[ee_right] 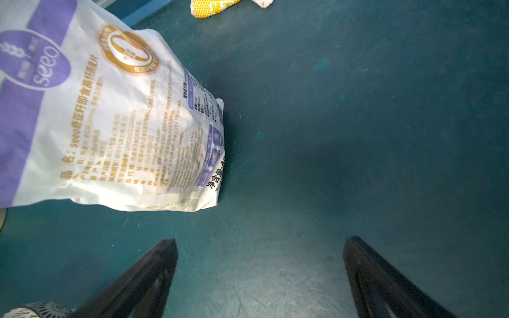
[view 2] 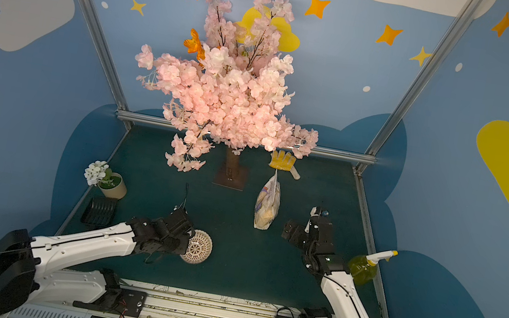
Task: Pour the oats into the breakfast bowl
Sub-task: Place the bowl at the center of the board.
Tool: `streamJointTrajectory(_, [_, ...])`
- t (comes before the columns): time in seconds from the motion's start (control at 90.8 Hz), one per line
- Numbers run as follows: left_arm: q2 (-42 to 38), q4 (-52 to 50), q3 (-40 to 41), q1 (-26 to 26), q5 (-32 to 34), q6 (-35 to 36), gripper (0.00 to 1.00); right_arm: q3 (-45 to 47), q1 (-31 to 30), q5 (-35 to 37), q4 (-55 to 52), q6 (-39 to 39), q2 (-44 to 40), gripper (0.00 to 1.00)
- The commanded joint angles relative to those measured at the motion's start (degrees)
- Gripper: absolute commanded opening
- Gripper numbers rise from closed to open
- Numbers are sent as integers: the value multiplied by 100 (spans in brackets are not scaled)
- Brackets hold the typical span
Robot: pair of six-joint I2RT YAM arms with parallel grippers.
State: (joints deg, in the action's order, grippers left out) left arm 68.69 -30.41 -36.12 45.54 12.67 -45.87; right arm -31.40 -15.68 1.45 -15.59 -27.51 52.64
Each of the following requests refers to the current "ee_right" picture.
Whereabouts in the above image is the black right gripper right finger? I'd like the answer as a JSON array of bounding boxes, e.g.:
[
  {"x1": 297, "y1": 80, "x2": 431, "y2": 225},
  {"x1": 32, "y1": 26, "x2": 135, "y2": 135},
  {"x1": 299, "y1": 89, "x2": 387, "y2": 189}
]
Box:
[{"x1": 343, "y1": 236, "x2": 455, "y2": 317}]

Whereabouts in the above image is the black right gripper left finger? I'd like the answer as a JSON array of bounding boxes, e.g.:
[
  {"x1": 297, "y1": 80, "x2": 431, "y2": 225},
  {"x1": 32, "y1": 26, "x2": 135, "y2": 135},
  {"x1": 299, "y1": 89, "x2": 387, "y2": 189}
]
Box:
[{"x1": 71, "y1": 238, "x2": 178, "y2": 317}]

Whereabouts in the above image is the white purple oats bag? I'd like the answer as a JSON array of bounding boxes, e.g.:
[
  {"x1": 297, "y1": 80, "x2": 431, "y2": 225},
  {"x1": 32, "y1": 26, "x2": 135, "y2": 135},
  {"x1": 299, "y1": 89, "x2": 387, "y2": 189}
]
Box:
[{"x1": 1, "y1": 1, "x2": 225, "y2": 212}]

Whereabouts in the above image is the yellow dotted work glove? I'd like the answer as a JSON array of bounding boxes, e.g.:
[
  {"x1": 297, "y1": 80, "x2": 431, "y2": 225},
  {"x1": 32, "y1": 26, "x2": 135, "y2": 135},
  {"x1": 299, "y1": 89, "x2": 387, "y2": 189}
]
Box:
[{"x1": 190, "y1": 0, "x2": 275, "y2": 19}]

